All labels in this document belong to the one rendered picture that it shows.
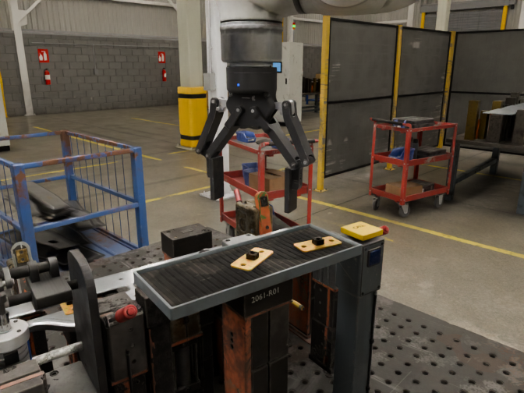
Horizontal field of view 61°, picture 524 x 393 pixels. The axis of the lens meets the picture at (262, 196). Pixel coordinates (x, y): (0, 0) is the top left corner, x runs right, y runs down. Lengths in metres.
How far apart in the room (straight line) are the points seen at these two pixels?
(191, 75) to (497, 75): 4.95
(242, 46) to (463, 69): 7.54
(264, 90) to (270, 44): 0.06
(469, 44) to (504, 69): 0.69
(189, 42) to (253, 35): 7.48
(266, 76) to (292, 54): 10.50
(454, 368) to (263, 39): 1.02
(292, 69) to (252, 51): 10.55
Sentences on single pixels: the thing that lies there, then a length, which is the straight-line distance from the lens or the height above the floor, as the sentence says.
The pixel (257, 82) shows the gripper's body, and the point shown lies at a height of 1.45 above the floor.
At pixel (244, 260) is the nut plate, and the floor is 1.16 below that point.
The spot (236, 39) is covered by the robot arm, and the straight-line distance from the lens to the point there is 0.64.
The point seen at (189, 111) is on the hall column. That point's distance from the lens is 8.08.
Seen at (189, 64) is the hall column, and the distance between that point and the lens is 8.09.
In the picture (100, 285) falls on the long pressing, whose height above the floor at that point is 1.00.
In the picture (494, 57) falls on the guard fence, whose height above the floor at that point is 1.59.
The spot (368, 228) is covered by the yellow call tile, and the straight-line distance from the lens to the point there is 0.90.
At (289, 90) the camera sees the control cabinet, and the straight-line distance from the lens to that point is 11.12.
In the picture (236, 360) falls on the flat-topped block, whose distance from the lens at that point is 0.80.
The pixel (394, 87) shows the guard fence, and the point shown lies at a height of 1.17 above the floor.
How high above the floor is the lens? 1.47
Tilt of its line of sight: 17 degrees down
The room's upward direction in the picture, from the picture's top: straight up
